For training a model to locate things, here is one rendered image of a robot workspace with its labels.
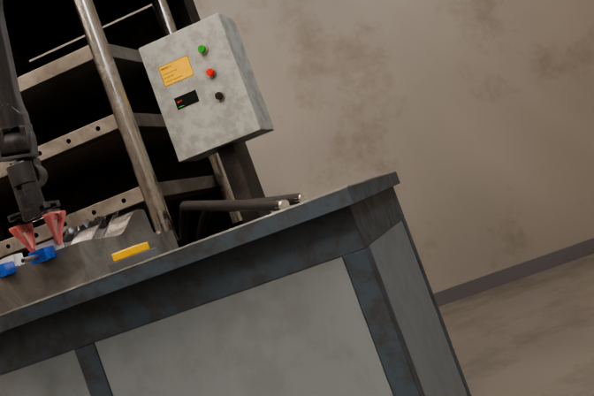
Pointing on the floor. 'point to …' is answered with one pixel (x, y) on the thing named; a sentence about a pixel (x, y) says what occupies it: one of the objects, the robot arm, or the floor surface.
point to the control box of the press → (209, 97)
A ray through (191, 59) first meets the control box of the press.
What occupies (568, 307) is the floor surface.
